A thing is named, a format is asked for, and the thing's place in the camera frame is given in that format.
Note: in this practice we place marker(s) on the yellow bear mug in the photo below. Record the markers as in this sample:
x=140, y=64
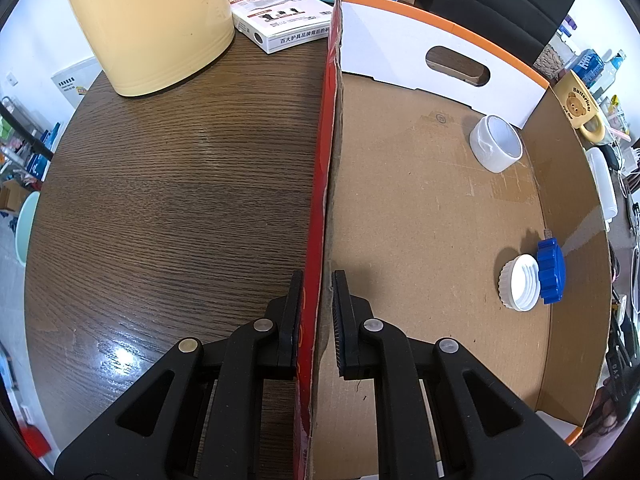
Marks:
x=577, y=102

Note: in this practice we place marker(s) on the white printed box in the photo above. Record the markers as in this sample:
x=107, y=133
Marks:
x=280, y=30

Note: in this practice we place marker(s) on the purple white round jar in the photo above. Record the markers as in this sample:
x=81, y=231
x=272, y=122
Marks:
x=569, y=24

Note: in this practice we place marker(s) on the yellow thermos jug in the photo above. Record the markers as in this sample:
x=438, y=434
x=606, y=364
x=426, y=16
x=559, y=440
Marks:
x=150, y=25

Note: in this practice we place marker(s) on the red plastic item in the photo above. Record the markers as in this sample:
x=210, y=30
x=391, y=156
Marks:
x=35, y=437

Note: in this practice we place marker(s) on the cluttered storage rack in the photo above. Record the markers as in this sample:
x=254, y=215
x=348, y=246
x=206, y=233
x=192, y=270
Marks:
x=30, y=145

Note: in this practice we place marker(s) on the pale green plastic basin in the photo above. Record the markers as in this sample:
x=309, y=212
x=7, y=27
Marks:
x=26, y=230

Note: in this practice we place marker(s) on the clear food container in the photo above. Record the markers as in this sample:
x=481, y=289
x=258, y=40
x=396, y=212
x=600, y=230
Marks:
x=550, y=60

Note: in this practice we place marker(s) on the blue bottle cap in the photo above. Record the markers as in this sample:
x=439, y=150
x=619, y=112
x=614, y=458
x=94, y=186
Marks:
x=550, y=270

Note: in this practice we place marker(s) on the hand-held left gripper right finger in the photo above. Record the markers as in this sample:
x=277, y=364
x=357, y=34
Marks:
x=345, y=320

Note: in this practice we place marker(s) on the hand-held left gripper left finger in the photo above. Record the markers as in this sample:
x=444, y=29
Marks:
x=290, y=320

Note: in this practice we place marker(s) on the black paper bag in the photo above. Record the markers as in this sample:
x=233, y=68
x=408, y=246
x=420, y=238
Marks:
x=500, y=5

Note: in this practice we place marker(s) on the orange cardboard box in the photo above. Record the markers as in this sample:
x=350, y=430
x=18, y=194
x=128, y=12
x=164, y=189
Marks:
x=425, y=210

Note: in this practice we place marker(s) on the large white ribbed cap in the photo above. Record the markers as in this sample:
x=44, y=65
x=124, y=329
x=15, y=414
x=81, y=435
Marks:
x=510, y=280

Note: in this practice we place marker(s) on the clear plastic bottle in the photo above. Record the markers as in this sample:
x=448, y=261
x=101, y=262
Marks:
x=612, y=67

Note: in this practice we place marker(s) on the white tape roll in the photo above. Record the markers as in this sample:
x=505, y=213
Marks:
x=487, y=147

